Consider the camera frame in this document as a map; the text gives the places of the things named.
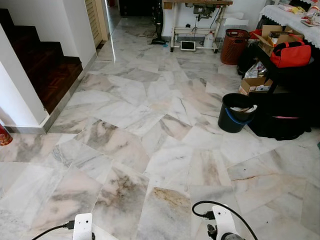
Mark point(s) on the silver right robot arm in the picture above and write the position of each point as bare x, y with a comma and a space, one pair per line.
233, 237

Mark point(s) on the large black bag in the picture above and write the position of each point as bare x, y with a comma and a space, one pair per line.
282, 107

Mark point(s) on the red bag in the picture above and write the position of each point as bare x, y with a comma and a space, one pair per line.
290, 54

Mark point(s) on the small cardboard box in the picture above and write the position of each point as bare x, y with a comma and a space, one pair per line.
252, 85

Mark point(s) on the black plastic bucket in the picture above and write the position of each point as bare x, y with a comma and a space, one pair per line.
235, 117

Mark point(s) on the large open cardboard box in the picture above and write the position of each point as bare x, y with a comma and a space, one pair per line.
272, 36

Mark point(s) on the table with white cloth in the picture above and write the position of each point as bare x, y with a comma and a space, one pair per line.
290, 19

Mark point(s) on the brown woven basket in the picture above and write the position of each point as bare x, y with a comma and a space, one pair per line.
234, 46

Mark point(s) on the white storage box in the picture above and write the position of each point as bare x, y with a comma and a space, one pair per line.
235, 22

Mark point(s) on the white plastic jug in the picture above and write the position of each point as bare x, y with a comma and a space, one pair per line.
209, 40

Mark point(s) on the white flat scale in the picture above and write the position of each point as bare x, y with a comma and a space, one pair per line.
188, 45

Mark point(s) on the sewing machine table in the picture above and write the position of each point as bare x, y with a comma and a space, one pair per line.
197, 3

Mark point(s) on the black upright vacuum cleaner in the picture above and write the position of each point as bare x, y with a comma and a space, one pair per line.
159, 30

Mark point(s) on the wooden louvre door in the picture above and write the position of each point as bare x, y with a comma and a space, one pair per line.
95, 20

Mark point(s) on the dark wooden staircase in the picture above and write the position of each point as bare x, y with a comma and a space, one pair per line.
50, 75

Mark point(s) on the red canister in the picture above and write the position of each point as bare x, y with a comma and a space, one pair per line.
4, 136

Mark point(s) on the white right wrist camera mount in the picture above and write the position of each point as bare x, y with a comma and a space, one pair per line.
223, 220

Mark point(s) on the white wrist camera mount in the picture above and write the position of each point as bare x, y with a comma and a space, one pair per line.
82, 226
223, 220

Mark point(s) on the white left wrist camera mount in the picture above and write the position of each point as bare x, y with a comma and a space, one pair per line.
82, 226

